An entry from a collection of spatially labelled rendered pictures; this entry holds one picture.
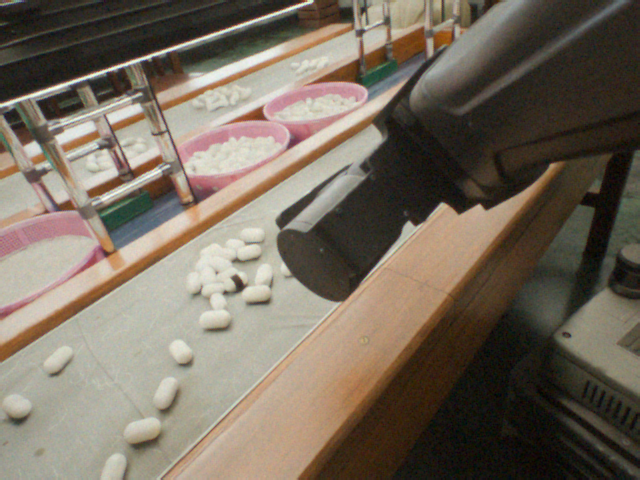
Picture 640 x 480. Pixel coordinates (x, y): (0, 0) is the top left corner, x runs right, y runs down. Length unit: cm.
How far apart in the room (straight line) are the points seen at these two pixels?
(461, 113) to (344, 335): 34
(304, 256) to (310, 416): 21
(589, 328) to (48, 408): 83
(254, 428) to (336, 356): 10
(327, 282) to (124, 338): 40
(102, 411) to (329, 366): 25
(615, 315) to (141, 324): 79
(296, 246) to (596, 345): 70
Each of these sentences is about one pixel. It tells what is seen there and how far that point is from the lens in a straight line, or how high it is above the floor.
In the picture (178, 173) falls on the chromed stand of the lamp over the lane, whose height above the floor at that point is 83.
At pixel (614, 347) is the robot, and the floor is 47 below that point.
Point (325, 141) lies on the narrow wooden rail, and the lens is 90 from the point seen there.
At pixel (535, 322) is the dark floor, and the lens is 155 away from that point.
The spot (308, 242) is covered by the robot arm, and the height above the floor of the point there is 98.
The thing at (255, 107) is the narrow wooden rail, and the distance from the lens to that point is 119.
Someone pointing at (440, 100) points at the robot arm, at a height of 106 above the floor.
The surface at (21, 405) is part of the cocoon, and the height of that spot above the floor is 76.
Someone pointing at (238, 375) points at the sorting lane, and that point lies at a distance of 50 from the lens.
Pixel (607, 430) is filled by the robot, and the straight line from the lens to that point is 93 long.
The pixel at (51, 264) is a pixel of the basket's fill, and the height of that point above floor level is 74.
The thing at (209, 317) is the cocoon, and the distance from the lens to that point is 55.
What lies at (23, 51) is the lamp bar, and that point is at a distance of 48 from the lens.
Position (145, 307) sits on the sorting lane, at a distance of 64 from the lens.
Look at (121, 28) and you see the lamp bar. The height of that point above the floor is 107.
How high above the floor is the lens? 112
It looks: 35 degrees down
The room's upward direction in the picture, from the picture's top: 11 degrees counter-clockwise
